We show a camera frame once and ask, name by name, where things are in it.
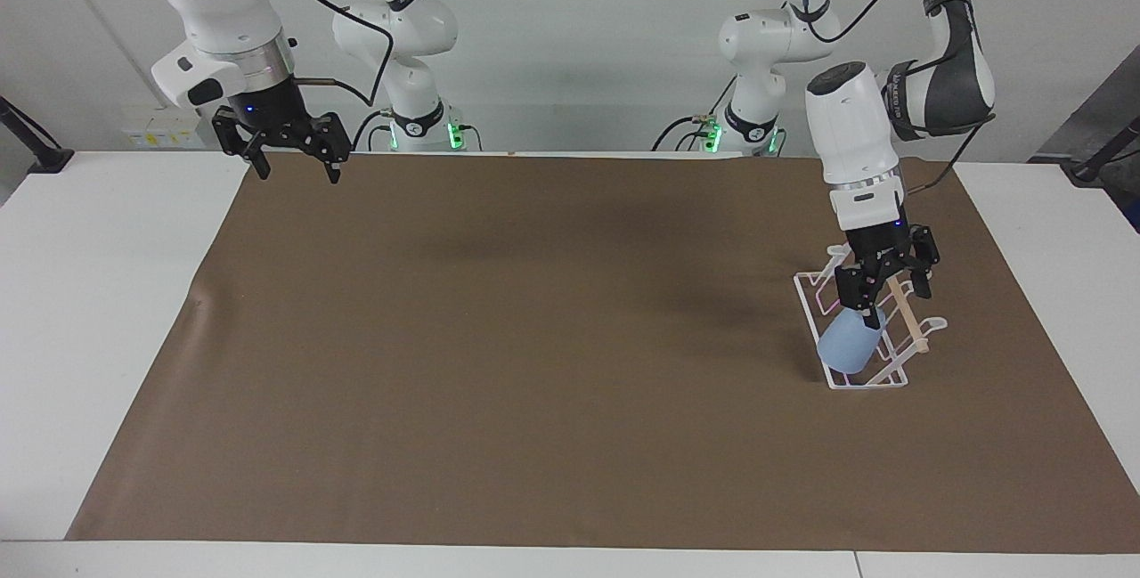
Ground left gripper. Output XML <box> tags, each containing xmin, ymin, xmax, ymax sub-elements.
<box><xmin>834</xmin><ymin>216</ymin><xmax>941</xmax><ymax>330</ymax></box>

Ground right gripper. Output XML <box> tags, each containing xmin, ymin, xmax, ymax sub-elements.
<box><xmin>211</xmin><ymin>77</ymin><xmax>351</xmax><ymax>186</ymax></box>

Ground light blue cup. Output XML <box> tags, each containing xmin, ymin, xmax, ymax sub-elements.
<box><xmin>817</xmin><ymin>305</ymin><xmax>888</xmax><ymax>376</ymax></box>

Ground black stand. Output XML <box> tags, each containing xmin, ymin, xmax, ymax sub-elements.
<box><xmin>0</xmin><ymin>95</ymin><xmax>75</xmax><ymax>175</ymax></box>
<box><xmin>1063</xmin><ymin>113</ymin><xmax>1140</xmax><ymax>186</ymax></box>

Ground white wire cup holder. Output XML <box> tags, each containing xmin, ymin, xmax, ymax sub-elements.
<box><xmin>792</xmin><ymin>243</ymin><xmax>950</xmax><ymax>392</ymax></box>

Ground white wall socket strip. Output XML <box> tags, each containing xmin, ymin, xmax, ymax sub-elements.
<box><xmin>123</xmin><ymin>110</ymin><xmax>208</xmax><ymax>151</ymax></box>

